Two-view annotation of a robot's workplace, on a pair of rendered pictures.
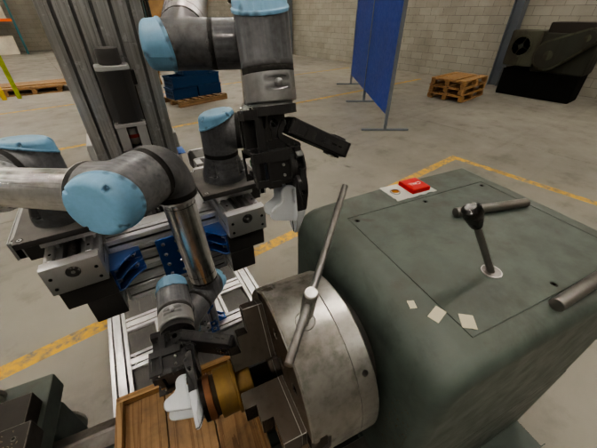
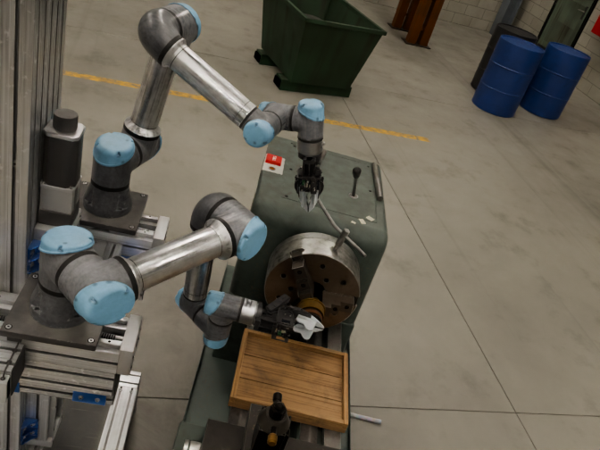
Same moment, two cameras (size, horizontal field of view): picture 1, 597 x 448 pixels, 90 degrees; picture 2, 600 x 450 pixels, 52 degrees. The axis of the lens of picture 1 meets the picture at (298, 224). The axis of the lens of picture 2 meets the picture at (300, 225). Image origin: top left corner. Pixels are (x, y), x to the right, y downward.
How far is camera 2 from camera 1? 171 cm
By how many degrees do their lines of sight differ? 58
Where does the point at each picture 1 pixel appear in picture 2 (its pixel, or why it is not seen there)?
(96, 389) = not seen: outside the picture
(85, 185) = (260, 228)
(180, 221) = not seen: hidden behind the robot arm
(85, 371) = not seen: outside the picture
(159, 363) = (285, 320)
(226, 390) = (320, 306)
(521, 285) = (365, 196)
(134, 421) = (250, 396)
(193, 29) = (277, 123)
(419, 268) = (337, 207)
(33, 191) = (197, 255)
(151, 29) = (269, 129)
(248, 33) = (319, 128)
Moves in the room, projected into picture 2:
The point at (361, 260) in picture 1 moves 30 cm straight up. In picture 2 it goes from (318, 215) to (345, 137)
